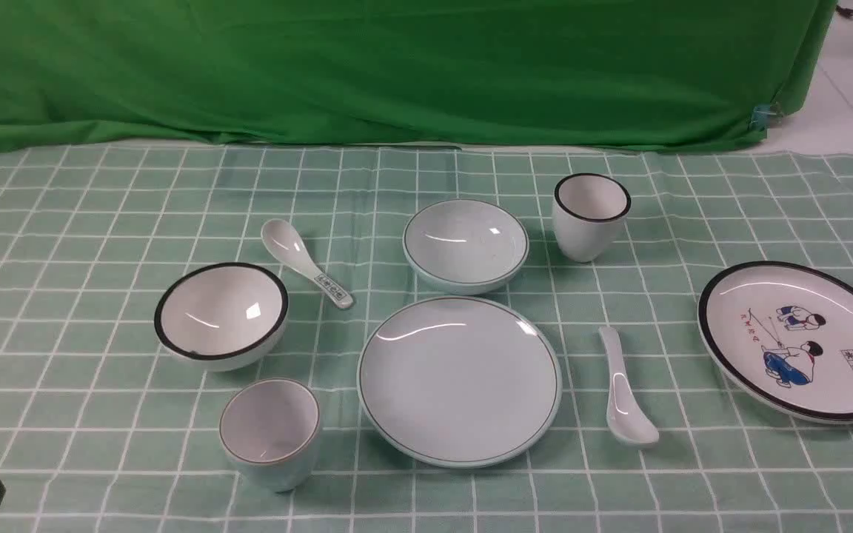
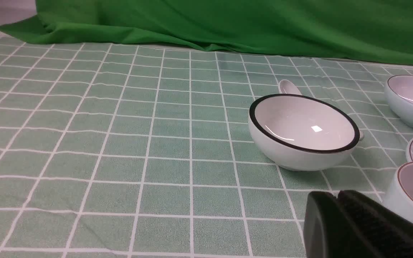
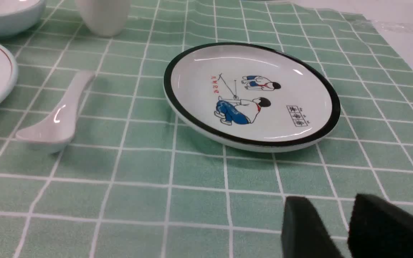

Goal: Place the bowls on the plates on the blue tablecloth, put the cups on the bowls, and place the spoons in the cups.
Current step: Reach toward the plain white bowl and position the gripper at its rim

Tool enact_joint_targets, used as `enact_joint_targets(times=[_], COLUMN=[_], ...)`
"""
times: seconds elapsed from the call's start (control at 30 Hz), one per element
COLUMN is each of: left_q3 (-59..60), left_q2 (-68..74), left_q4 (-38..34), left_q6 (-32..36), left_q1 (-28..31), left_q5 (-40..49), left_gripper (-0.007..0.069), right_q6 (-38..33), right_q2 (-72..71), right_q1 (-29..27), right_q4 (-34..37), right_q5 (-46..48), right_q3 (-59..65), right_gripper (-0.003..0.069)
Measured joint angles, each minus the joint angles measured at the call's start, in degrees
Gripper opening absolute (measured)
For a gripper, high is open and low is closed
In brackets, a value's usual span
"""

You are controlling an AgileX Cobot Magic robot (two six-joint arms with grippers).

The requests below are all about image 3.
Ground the plain white ceramic spoon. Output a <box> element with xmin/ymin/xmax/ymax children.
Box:
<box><xmin>16</xmin><ymin>71</ymin><xmax>95</xmax><ymax>153</ymax></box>

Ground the black-rimmed white cup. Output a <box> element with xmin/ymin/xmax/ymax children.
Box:
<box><xmin>75</xmin><ymin>0</ymin><xmax>131</xmax><ymax>37</ymax></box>

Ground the black-rimmed cartoon plate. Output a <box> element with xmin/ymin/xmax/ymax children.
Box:
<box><xmin>163</xmin><ymin>42</ymin><xmax>341</xmax><ymax>153</ymax></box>

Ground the pale blue shallow bowl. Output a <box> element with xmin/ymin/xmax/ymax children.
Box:
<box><xmin>0</xmin><ymin>0</ymin><xmax>47</xmax><ymax>38</ymax></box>

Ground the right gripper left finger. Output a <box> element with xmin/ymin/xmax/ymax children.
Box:
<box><xmin>281</xmin><ymin>196</ymin><xmax>343</xmax><ymax>258</ymax></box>

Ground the green checked tablecloth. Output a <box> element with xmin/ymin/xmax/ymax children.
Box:
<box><xmin>0</xmin><ymin>0</ymin><xmax>413</xmax><ymax>258</ymax></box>

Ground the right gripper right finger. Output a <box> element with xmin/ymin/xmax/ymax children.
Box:
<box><xmin>347</xmin><ymin>194</ymin><xmax>413</xmax><ymax>258</ymax></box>

